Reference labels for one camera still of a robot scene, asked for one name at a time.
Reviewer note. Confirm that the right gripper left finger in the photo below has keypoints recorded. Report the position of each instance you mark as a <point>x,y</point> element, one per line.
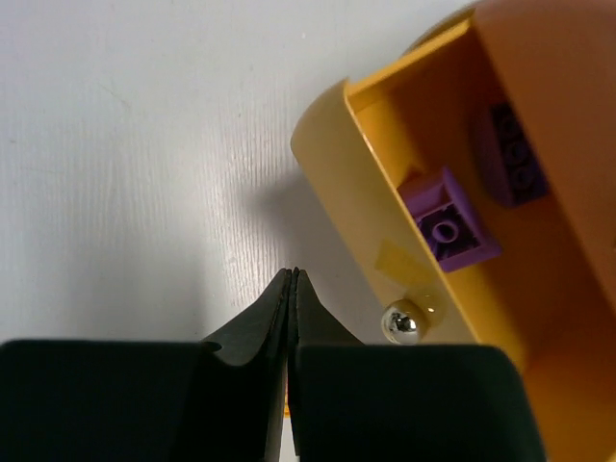
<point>218,399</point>

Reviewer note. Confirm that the purple rectangular lego brick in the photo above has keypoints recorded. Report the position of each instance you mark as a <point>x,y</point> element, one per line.
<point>505,159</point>

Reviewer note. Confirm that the purple sloped lego brick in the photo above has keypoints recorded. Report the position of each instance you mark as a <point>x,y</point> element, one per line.
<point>448,222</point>

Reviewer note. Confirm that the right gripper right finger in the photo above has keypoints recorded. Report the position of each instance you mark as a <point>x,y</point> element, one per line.
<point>355,402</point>

